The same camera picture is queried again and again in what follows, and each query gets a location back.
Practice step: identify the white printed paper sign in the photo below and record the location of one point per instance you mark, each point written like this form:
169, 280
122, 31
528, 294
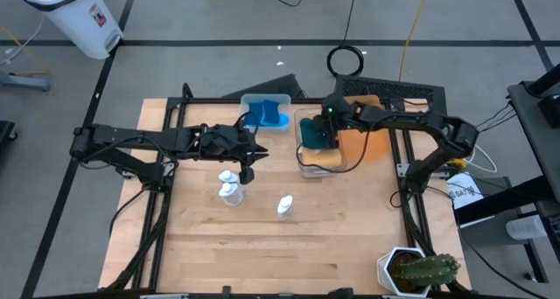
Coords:
464, 192

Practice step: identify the black table edge clamp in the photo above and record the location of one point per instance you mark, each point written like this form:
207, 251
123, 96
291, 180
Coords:
226, 290

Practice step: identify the frosted plastic bin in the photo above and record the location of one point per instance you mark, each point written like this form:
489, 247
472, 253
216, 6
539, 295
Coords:
286, 104

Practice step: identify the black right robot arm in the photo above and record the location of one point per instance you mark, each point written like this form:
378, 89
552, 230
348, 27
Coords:
407, 122

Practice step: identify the white pedal trash can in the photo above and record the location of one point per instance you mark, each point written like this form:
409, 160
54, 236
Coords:
74, 19

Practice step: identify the yellow plug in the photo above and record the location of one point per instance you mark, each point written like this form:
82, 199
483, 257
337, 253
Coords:
457, 163

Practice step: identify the green towel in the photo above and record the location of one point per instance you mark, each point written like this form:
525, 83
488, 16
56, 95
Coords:
305, 135

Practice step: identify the white hexagonal planter pot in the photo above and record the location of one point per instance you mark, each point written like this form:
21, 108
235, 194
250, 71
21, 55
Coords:
385, 268

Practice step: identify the black caster base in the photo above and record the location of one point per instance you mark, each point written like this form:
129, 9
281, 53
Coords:
6, 130

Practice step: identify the orange plastic bin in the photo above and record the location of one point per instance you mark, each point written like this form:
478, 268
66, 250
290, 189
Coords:
376, 146

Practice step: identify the black perforated case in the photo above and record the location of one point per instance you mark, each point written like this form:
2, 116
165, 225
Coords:
394, 89

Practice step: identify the black flat panel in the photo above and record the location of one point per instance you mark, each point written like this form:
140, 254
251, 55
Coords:
275, 87

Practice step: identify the small blue cloth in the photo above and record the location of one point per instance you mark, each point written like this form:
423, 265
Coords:
253, 114

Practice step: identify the grey cylinder cushion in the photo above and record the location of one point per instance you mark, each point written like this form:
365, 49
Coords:
525, 227

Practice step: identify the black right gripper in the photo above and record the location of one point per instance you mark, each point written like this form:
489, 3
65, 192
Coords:
337, 113

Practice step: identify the yellow towel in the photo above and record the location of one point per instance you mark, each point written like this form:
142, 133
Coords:
319, 158

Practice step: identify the grey metal stand foot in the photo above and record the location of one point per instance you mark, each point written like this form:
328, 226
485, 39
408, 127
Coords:
26, 81

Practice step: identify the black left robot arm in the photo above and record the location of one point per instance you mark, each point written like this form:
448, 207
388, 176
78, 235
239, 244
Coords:
131, 137

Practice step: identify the green cactus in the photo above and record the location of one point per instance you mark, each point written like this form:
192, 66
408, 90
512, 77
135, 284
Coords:
429, 270

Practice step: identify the black metal stand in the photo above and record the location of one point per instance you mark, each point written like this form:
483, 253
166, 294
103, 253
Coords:
537, 259

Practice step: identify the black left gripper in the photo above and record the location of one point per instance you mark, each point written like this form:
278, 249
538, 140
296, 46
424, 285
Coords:
223, 143

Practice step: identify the black equipment cart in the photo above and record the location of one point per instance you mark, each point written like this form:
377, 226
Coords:
531, 128

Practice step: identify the clear plastic tray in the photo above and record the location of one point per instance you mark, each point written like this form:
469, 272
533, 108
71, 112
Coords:
321, 173

